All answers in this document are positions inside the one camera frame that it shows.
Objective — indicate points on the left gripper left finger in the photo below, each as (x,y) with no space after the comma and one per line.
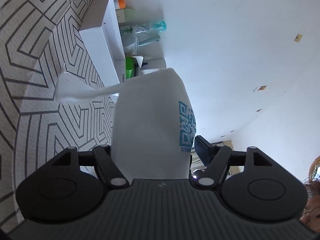
(70,186)

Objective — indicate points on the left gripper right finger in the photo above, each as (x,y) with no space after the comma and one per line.
(250,183)

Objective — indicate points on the white nonwoven shopping bag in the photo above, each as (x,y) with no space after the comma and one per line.
(154,123)

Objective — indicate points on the green plastic case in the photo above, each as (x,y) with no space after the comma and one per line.
(131,67)

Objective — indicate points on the green white small container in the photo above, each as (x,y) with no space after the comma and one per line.
(125,15)

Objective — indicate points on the teal spray bottle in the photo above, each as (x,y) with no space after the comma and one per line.
(143,28)

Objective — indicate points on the orange lid cream jar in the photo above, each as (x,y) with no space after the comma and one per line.
(121,4)

